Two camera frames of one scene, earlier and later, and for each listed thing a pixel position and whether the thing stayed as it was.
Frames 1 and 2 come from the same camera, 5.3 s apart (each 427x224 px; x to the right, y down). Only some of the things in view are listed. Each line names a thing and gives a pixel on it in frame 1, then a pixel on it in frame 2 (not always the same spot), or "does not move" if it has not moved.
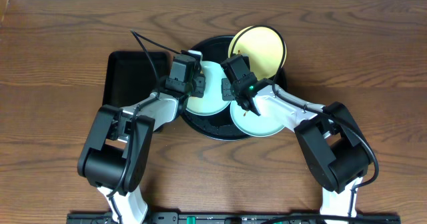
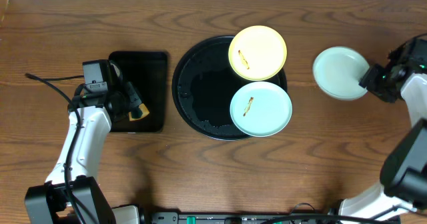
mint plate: (213, 103) -> (337, 72)
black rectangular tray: (130, 76) does not move
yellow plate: (265, 48) does not move
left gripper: (199, 86) -> (132, 97)
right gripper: (225, 95) -> (367, 80)
